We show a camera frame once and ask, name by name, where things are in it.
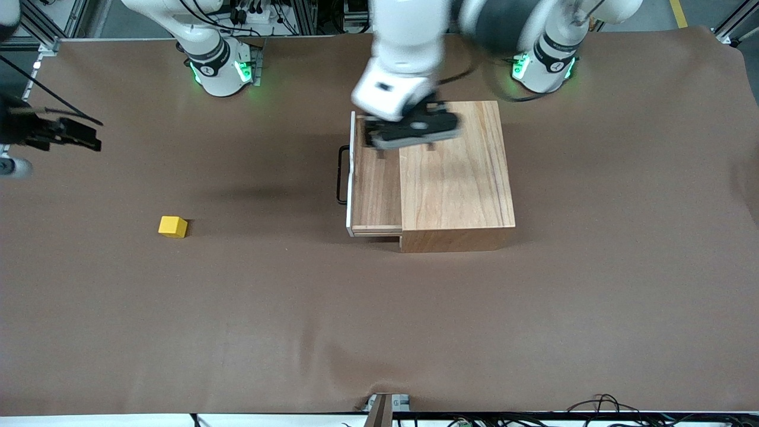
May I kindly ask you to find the metal table edge bracket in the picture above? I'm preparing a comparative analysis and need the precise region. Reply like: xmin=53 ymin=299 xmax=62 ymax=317
xmin=363 ymin=393 xmax=411 ymax=427

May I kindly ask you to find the white-fronted wooden drawer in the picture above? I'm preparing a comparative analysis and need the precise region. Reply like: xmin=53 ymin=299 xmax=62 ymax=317
xmin=346 ymin=111 xmax=404 ymax=238

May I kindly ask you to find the perforated metal side rail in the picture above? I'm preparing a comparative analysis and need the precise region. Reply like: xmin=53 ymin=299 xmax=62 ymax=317
xmin=21 ymin=53 xmax=43 ymax=103

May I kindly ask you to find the brown table cover sheet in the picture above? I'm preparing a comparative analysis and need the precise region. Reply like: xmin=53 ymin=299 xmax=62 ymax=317
xmin=0 ymin=27 xmax=759 ymax=416

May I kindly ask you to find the aluminium extrusion frame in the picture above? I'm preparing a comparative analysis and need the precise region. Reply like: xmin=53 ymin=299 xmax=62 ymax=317
xmin=712 ymin=0 xmax=759 ymax=46
xmin=18 ymin=0 xmax=93 ymax=54

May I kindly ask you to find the wooden drawer cabinet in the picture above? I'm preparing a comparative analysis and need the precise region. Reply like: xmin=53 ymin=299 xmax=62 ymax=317
xmin=398 ymin=100 xmax=516 ymax=254

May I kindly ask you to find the yellow cube block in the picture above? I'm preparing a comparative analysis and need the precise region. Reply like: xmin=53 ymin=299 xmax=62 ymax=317
xmin=158 ymin=215 xmax=189 ymax=239

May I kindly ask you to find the black metal drawer handle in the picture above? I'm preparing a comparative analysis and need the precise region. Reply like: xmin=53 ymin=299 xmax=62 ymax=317
xmin=336 ymin=145 xmax=352 ymax=206

